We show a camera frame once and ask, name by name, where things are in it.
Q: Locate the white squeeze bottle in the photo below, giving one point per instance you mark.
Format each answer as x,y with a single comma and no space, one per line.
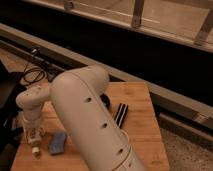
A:
34,139

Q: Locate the dark ceramic bowl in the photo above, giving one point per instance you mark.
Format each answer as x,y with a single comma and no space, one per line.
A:
106,101

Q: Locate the blue sponge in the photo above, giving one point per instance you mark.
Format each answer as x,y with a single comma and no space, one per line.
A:
57,143

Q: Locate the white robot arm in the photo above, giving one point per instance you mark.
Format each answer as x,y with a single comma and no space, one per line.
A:
76,97

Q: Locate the black chair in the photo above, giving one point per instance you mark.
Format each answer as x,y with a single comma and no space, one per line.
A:
10,87

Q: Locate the wooden table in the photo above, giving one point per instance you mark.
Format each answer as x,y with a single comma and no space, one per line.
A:
140,124

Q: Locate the black white striped block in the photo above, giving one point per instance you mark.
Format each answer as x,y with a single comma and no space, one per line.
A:
121,114

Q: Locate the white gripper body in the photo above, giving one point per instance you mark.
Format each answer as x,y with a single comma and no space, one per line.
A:
33,129

